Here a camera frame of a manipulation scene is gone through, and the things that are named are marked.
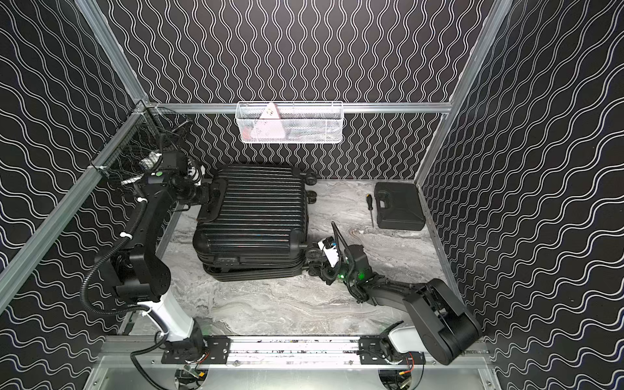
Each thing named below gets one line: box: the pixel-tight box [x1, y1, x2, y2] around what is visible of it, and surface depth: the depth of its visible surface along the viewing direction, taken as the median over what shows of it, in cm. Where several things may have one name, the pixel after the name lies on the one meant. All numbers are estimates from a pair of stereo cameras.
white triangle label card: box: [250, 103, 286, 139], surface depth 91 cm
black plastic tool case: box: [373, 182, 427, 231], surface depth 105 cm
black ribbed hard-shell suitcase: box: [192, 164, 318, 282], surface depth 80 cm
